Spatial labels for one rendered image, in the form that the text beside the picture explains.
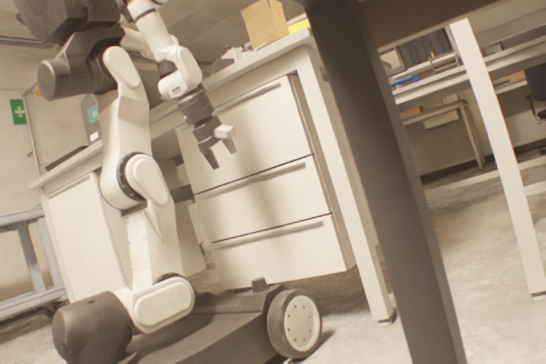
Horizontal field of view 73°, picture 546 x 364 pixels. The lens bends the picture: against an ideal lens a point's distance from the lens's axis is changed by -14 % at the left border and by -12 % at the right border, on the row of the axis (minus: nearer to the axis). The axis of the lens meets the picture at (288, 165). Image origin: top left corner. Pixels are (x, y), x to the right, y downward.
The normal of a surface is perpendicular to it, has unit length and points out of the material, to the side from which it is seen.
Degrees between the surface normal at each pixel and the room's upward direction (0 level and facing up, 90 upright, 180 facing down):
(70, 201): 90
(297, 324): 90
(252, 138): 90
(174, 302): 90
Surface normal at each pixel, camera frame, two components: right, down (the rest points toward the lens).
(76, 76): 0.85, 0.11
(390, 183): -0.48, 0.10
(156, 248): 0.76, -0.26
